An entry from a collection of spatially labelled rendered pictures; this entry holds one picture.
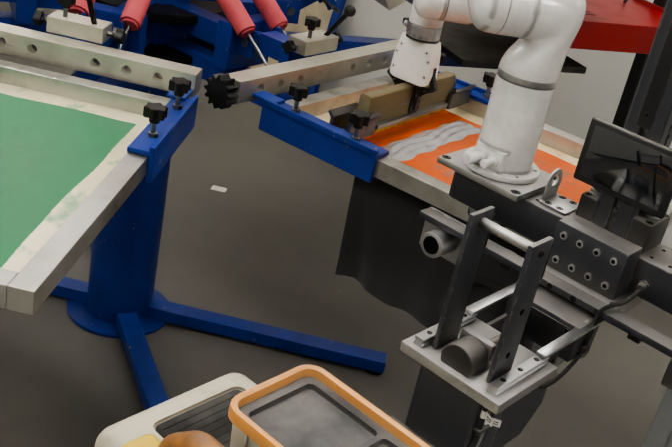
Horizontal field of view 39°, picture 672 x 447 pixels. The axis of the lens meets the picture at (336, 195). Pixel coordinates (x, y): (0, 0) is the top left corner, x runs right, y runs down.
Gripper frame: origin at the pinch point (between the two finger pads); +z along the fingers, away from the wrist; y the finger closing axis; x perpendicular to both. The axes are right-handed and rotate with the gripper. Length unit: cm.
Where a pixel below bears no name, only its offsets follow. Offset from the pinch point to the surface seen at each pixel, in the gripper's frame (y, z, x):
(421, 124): 1.9, 6.1, 5.7
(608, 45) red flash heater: 5, -2, 107
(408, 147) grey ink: 9.2, 5.3, -11.2
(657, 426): 78, 35, -14
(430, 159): 14.6, 6.0, -10.5
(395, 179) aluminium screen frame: 17.8, 4.7, -29.2
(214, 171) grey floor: -139, 102, 101
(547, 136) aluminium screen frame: 24.9, 4.0, 25.4
